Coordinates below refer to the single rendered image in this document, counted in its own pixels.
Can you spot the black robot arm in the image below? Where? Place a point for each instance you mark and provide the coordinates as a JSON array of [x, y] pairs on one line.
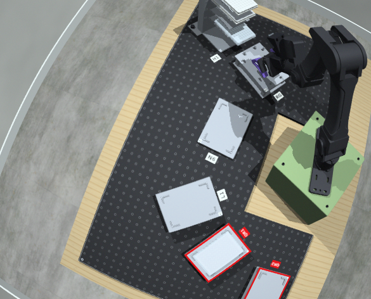
[[339, 52]]

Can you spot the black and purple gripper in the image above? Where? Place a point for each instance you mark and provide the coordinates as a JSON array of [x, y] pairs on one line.
[[265, 60]]

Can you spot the black perforated breadboard table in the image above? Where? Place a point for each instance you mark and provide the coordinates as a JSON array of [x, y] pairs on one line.
[[128, 239]]

